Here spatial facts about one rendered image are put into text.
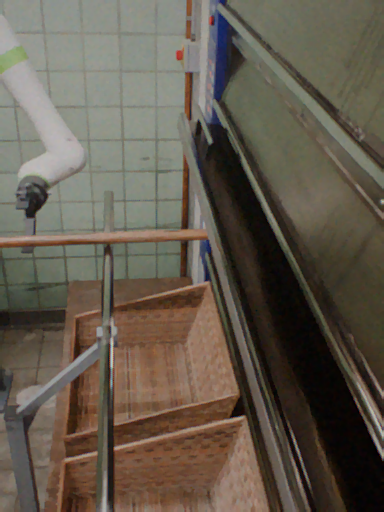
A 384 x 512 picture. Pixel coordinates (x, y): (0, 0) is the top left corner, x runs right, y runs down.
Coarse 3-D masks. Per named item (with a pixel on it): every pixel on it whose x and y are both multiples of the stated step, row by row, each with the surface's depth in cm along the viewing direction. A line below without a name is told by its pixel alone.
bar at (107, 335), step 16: (112, 192) 190; (112, 208) 180; (112, 224) 172; (112, 256) 156; (112, 272) 150; (112, 288) 144; (112, 304) 138; (112, 320) 133; (96, 336) 128; (112, 336) 128; (96, 352) 131; (112, 352) 124; (80, 368) 133; (112, 368) 119; (48, 384) 135; (64, 384) 135; (112, 384) 116; (32, 400) 136; (112, 400) 112; (16, 416) 137; (32, 416) 139; (112, 416) 109; (16, 432) 139; (112, 432) 105; (16, 448) 142; (112, 448) 102; (16, 464) 144; (32, 464) 149; (112, 464) 99; (16, 480) 147; (32, 480) 149; (96, 480) 97; (112, 480) 97; (32, 496) 151; (96, 496) 94; (112, 496) 94
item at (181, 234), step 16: (0, 240) 155; (16, 240) 156; (32, 240) 156; (48, 240) 157; (64, 240) 157; (80, 240) 158; (96, 240) 158; (112, 240) 159; (128, 240) 159; (144, 240) 160; (160, 240) 161; (176, 240) 161; (192, 240) 162
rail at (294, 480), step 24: (192, 144) 155; (216, 216) 120; (216, 240) 114; (240, 288) 98; (240, 312) 93; (264, 360) 83; (264, 384) 79; (288, 432) 72; (288, 456) 69; (288, 480) 67; (312, 504) 64
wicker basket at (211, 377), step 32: (192, 288) 205; (160, 320) 211; (192, 320) 213; (128, 352) 213; (160, 352) 214; (192, 352) 208; (224, 352) 175; (96, 384) 199; (128, 384) 199; (160, 384) 200; (192, 384) 200; (224, 384) 170; (96, 416) 187; (128, 416) 187; (160, 416) 160; (192, 416) 162; (224, 416) 164; (64, 448) 162; (96, 448) 164
